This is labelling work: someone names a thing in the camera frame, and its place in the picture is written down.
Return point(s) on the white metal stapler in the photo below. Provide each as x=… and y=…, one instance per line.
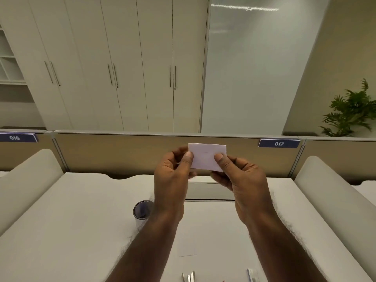
x=188, y=277

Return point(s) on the white paper sheet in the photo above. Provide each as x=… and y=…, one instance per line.
x=205, y=155
x=188, y=249

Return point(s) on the person's left hand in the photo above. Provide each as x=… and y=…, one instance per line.
x=170, y=187

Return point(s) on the person's right forearm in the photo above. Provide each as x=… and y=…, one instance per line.
x=285, y=255

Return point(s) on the white tall cabinet row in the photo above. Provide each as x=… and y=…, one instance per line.
x=88, y=70

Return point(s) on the person's left forearm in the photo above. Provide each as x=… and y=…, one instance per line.
x=147, y=252

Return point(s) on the white neighbour desk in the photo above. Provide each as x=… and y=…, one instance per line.
x=367, y=190

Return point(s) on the white curved desk divider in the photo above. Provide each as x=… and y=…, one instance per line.
x=335, y=196
x=26, y=185

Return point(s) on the green potted plant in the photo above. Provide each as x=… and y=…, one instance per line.
x=349, y=114

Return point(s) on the long beige partition panel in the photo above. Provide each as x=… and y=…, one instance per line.
x=117, y=155

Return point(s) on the blue number sign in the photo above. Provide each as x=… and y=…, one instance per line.
x=14, y=138
x=279, y=143

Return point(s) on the white open shelf unit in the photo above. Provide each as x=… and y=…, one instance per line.
x=10, y=58

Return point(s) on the small box of staples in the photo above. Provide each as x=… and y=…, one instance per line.
x=252, y=276

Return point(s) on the beige side partition panel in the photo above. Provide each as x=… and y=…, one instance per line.
x=20, y=155
x=337, y=158

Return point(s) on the person's right hand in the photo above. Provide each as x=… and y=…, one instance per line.
x=252, y=193

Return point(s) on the black mesh pen holder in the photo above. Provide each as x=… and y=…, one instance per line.
x=142, y=209

